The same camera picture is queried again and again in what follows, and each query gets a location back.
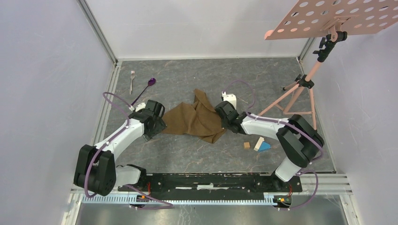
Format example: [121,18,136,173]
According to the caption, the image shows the brown cloth napkin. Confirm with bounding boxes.
[162,89,226,143]

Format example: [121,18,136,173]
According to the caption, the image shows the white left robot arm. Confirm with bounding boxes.
[73,100,167,198]

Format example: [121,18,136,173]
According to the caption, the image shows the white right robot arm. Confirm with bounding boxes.
[215,101,325,191]

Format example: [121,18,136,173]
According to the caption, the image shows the purple metallic spoon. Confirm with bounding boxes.
[131,77,157,106]

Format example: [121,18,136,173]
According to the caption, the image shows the cream wooden block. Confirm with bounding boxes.
[254,137,264,151]

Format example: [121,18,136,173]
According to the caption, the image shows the blue wooden triangle block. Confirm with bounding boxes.
[257,142,271,152]

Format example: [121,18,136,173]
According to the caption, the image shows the silver fork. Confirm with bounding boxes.
[129,70,135,95]

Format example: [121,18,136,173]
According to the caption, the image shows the pink music stand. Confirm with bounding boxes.
[260,0,398,128]

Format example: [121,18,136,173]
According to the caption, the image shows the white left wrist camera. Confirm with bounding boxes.
[129,102,146,112]

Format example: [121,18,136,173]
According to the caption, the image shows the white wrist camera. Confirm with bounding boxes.
[129,102,146,112]
[221,91,237,109]

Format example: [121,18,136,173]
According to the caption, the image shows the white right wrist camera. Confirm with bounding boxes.
[221,91,237,109]

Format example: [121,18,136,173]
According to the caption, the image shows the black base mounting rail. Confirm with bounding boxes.
[134,172,303,201]

